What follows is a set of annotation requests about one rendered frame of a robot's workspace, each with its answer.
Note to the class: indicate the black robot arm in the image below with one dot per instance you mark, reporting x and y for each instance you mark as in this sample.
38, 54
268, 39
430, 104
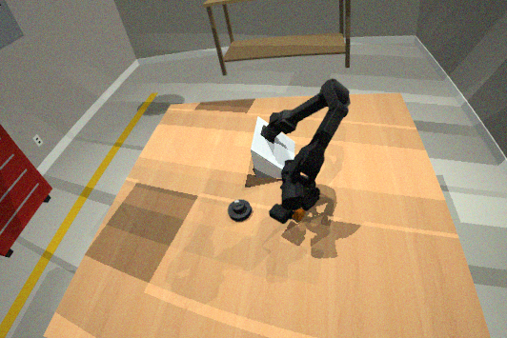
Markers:
296, 191

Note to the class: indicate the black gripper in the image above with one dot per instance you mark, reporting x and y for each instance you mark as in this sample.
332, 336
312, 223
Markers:
278, 213

